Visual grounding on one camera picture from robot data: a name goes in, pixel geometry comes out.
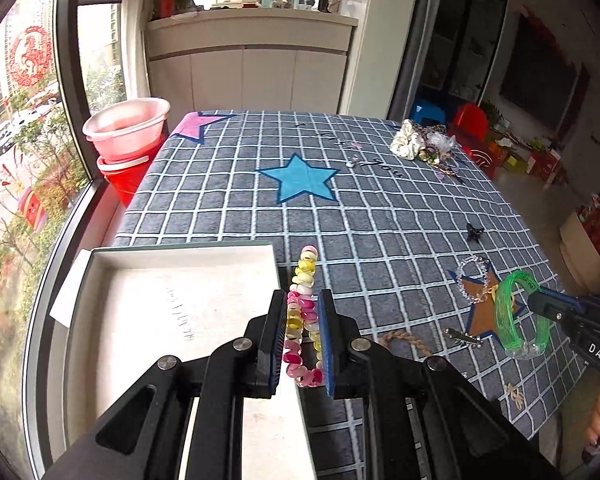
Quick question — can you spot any pink yellow beaded bracelet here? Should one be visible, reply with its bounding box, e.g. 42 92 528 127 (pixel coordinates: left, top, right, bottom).
281 244 326 389

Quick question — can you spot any brown braided rope bracelet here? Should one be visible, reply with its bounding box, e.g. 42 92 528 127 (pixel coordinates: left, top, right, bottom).
378 329 434 360

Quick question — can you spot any green translucent bangle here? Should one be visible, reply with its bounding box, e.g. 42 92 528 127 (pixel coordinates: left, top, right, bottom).
493 270 550 360

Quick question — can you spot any pile of mixed jewelry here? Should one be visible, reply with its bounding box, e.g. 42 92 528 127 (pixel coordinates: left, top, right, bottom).
415 124 465 184

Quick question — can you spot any beige bow hair clip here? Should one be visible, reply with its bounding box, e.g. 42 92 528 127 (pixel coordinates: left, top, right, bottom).
504 382 524 411

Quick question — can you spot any silver metal hair clip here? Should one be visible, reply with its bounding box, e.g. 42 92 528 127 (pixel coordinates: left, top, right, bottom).
443 327 483 348

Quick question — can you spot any blue grid star tablecloth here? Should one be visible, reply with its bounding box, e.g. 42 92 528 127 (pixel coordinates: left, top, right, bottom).
114 110 585 437

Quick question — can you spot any black small hair claw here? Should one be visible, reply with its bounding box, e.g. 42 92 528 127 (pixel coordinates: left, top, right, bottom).
466 223 484 243

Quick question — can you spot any white shallow tray box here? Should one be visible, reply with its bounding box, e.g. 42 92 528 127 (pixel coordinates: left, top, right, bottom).
46 242 315 479

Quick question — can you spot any white fabric scrunchie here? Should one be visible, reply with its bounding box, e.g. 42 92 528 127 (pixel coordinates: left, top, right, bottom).
390 119 426 160

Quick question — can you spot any red plastic stool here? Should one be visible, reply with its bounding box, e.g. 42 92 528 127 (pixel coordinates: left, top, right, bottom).
448 103 496 179

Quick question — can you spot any blue plastic stool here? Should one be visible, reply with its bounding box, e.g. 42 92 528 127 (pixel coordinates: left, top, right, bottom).
410 99 446 127

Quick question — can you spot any red plastic bucket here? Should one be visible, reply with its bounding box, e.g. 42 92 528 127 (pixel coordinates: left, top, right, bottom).
97 136 166 207

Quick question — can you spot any pink plastic basin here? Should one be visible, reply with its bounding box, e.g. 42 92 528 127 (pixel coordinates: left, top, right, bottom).
82 98 171 162

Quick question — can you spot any white low cabinet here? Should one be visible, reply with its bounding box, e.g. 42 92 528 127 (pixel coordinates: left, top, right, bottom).
145 8 358 127

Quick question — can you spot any red paper-cut window decal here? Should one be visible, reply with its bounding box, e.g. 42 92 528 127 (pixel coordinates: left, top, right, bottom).
7 25 52 88

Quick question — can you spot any clear crystal bead bracelet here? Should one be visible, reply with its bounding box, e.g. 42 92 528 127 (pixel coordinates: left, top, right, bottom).
454 254 492 305

